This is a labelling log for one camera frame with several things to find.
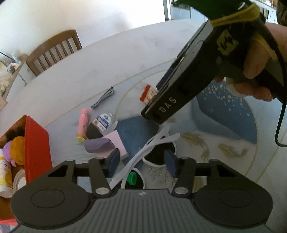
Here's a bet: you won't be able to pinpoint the purple spiky rubber toy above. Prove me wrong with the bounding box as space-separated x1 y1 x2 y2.
3 141 16 167

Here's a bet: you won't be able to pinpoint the right hand in glove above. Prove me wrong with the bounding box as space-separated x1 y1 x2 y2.
213 22 287 102

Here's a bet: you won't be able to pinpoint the purple rectangular block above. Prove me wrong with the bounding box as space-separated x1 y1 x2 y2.
84 138 115 153

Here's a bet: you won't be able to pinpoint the wooden sideboard with white doors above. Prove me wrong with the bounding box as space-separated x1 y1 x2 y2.
1 53 28 110

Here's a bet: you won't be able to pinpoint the silver nail clipper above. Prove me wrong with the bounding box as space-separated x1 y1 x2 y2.
90 86 114 109

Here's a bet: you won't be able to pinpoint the red white snack packet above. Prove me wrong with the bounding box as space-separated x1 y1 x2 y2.
140 84 158 104

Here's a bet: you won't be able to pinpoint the pink tube with yellow cap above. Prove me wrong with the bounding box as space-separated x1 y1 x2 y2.
76 108 90 142

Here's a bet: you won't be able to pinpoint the pink sticky note pad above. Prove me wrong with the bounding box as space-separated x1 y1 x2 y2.
96 130 129 161

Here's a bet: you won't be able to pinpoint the white yellow bottle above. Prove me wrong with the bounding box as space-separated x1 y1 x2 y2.
0 149 13 199

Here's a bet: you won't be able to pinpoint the red tin storage box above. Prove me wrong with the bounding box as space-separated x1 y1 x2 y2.
1 115 52 226

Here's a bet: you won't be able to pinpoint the orange fruit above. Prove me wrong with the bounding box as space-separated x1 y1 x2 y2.
10 136 25 166

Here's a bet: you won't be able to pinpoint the wooden dining chair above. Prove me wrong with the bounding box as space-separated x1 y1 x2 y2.
26 30 82 76

